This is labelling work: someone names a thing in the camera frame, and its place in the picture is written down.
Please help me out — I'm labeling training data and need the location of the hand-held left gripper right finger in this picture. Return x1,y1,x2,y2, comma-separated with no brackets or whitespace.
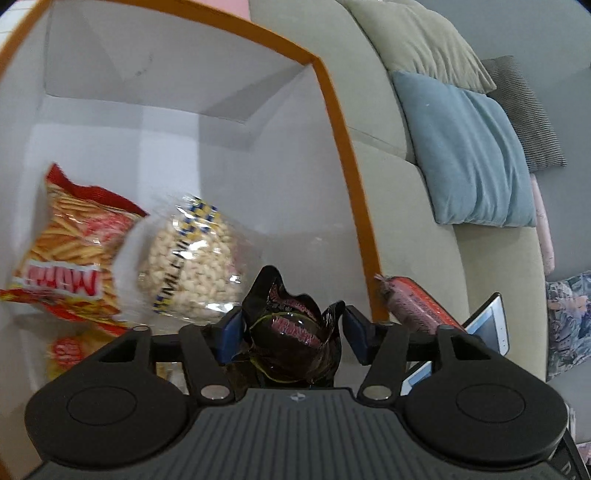
342,305,497,402

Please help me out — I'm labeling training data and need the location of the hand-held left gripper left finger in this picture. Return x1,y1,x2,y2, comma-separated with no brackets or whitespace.
97,307,247,402

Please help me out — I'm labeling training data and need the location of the black snack packet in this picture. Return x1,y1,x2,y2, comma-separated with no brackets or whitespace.
228,265,347,388

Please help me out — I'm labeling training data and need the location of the red sausage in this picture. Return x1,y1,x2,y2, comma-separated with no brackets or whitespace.
375,275,465,337

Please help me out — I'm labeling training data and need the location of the clear packet of white puffs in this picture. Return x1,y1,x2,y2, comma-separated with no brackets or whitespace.
136,196,259,324

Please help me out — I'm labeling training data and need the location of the yellow pancake packet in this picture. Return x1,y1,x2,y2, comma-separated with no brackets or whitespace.
46,330,185,384

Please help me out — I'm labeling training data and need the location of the red yellow stick snack packet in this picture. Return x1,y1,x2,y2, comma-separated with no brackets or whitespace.
0,164,148,335

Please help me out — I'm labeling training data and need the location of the orange cardboard box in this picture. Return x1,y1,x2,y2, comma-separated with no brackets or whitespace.
0,0,385,467

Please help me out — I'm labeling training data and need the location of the beige sofa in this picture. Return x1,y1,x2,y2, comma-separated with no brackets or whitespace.
249,0,591,444

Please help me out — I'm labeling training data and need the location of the tablet computer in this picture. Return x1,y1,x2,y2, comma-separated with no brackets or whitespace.
401,292,509,397

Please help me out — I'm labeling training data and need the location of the floral cloth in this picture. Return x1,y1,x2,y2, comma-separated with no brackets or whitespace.
545,272,591,381

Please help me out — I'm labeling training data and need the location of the blue pillow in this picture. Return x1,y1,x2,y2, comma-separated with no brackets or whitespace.
392,70,537,228

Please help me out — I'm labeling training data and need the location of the pink cloth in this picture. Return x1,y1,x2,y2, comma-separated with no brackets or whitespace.
529,173,555,276

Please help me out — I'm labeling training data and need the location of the grey striped pillow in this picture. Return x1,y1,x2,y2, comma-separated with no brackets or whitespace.
480,56,567,174

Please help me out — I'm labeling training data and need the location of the beige pillow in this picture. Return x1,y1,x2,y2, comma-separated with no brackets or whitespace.
339,0,497,93

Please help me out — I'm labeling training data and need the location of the pink white printed tablecloth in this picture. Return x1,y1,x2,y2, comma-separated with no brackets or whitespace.
203,0,250,21

